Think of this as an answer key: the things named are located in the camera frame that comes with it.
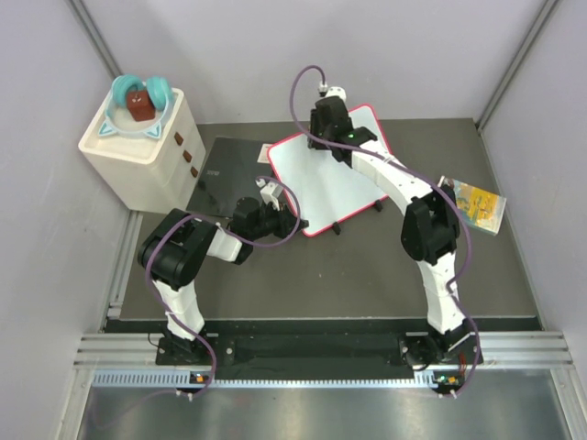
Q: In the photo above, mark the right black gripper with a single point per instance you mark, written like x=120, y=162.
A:
x=315, y=122

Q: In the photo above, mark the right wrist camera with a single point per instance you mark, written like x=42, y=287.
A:
x=332, y=91

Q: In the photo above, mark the aluminium rail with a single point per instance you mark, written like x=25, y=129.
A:
x=500, y=350

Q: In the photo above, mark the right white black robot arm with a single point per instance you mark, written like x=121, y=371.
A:
x=430, y=227

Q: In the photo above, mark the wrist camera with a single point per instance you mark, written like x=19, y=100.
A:
x=332, y=91
x=270, y=193

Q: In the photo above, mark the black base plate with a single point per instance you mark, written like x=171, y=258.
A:
x=322, y=349

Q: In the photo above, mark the colourful book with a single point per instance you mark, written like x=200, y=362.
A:
x=481, y=209

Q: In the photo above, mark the pink framed whiteboard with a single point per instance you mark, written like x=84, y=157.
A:
x=324, y=191

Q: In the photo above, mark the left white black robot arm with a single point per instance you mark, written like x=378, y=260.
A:
x=175, y=251

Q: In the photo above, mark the teal cat ear headphones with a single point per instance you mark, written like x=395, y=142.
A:
x=161, y=95

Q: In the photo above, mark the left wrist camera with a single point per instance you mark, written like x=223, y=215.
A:
x=270, y=193

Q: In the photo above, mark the brown cube toy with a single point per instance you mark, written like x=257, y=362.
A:
x=139, y=105

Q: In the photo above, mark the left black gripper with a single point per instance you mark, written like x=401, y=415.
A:
x=286, y=220

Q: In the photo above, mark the white drawer cabinet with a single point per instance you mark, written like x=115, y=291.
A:
x=152, y=166

